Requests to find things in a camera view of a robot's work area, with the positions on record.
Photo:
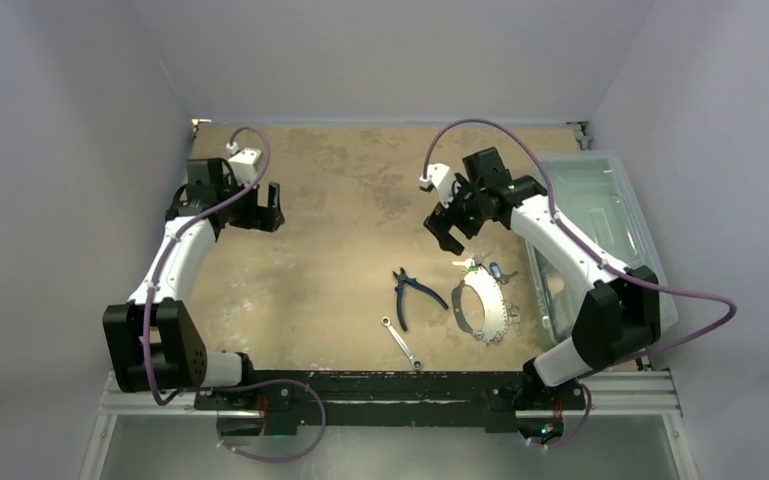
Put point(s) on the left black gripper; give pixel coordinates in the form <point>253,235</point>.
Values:
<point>260,217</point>

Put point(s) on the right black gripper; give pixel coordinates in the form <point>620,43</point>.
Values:
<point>456,216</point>

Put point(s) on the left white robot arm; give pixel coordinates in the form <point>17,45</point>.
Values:
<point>152,340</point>

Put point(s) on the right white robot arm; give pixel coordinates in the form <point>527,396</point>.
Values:
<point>619,312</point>

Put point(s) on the silver ratchet wrench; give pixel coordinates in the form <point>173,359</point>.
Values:
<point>416,363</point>

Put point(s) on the clear plastic storage bin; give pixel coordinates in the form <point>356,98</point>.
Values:
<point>594,191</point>

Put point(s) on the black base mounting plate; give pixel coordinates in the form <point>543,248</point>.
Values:
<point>496,402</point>

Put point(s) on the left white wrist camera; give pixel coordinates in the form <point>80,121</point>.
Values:
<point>245,163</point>

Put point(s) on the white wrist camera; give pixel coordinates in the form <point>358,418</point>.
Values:
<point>245,163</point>
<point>440,178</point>

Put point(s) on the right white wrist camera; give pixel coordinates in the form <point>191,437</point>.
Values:
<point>440,178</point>

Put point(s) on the aluminium frame rail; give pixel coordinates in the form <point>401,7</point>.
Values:
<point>634,431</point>

